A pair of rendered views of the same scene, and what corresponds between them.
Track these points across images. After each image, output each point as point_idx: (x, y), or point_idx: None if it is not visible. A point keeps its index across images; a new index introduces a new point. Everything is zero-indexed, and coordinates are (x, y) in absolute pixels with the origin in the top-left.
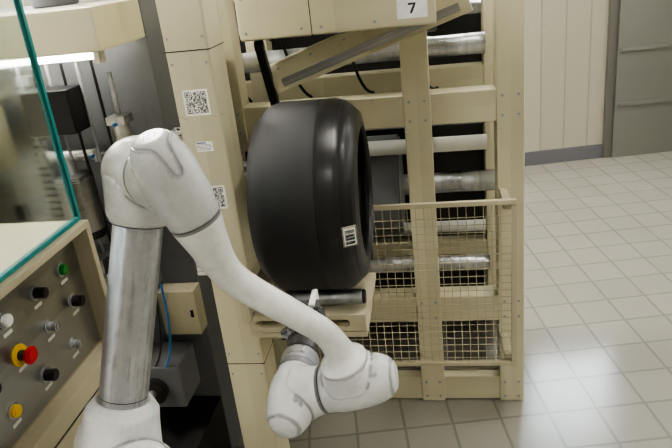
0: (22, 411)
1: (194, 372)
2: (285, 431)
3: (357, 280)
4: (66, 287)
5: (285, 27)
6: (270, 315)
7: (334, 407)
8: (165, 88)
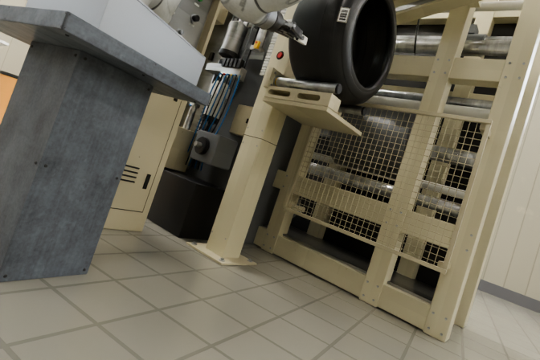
0: None
1: (227, 157)
2: None
3: (338, 71)
4: (195, 8)
5: None
6: None
7: None
8: None
